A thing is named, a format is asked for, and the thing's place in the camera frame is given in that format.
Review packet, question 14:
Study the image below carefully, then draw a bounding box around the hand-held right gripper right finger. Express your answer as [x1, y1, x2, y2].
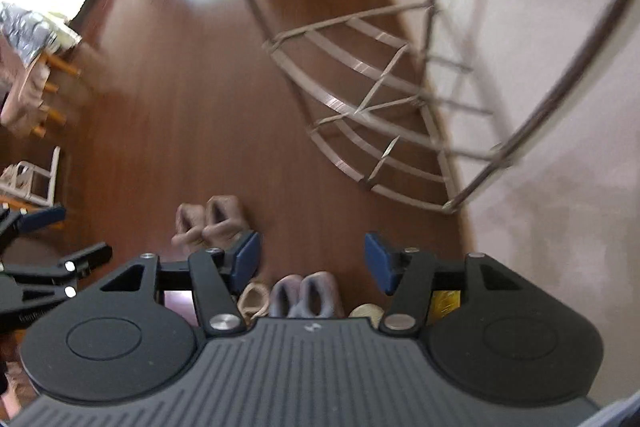
[364, 231, 531, 335]

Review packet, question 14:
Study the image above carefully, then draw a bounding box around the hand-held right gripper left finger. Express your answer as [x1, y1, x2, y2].
[99, 230, 263, 338]

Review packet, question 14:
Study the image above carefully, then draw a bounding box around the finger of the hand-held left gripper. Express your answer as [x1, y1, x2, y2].
[0, 204, 67, 253]
[0, 243, 112, 308]

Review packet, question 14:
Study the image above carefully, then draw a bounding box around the brown fleece-lined buckle shoe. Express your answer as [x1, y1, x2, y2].
[236, 281, 272, 320]

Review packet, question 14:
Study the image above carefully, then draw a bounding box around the taupe fluffy slipper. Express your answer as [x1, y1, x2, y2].
[202, 195, 246, 245]
[171, 203, 208, 250]

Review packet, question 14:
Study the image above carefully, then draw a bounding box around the grey fluffy slipper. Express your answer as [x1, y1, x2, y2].
[299, 271, 342, 319]
[269, 274, 305, 319]

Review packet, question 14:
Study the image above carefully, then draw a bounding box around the white stool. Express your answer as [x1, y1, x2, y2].
[0, 146, 62, 208]

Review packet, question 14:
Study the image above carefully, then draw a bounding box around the cream white shoe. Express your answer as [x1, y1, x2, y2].
[348, 303, 386, 329]

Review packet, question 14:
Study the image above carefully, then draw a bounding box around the yellow object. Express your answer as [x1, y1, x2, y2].
[430, 291, 462, 322]

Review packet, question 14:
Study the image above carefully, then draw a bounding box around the taupe draped cloth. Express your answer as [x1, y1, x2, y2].
[0, 42, 47, 134]

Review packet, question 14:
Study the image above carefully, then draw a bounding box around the chair with wooden legs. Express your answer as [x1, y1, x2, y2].
[30, 47, 83, 138]

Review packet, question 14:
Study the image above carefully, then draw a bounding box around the chrome metal shoe rack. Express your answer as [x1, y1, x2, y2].
[235, 0, 640, 215]

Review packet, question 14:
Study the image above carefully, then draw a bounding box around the blue white patterned cloth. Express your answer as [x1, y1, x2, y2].
[0, 2, 57, 62]

